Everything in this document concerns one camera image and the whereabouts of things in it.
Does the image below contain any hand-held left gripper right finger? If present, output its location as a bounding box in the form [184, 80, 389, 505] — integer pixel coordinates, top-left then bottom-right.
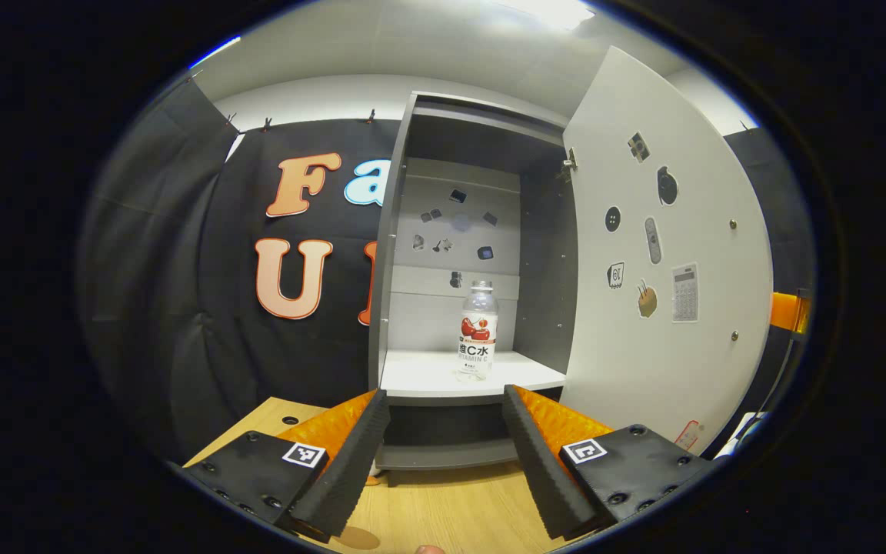
[503, 383, 721, 541]

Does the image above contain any wide ceiling light panel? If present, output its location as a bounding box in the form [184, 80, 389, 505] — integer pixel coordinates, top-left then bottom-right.
[489, 0, 598, 32]

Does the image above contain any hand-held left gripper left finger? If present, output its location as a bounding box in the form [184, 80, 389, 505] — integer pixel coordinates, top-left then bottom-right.
[168, 389, 391, 543]

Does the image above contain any brown round coaster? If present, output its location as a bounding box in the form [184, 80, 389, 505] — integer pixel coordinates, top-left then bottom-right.
[333, 526, 381, 552]

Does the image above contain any clear bottle with red label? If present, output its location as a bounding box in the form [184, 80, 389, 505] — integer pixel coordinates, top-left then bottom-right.
[456, 281, 500, 383]

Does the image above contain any white cabinet door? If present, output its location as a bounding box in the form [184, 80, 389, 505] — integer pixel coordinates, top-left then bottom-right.
[558, 45, 774, 456]

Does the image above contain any black backdrop cloth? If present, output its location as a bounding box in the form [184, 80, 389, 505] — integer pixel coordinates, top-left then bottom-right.
[78, 77, 817, 462]

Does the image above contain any long ceiling light strip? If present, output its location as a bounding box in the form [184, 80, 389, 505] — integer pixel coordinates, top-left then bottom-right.
[188, 35, 242, 72]

